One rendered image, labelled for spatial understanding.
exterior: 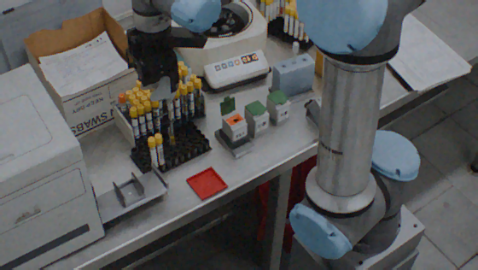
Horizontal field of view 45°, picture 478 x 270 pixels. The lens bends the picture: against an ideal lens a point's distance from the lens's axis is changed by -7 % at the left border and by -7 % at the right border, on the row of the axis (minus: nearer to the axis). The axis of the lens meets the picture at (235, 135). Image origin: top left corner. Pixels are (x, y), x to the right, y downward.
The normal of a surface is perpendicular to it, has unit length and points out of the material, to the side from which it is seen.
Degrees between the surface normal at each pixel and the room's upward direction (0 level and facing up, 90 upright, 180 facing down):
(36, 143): 0
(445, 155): 0
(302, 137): 0
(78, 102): 95
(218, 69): 25
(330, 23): 81
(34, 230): 90
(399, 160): 9
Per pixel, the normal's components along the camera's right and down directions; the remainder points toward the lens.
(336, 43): -0.71, 0.39
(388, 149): 0.15, -0.73
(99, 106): 0.56, 0.60
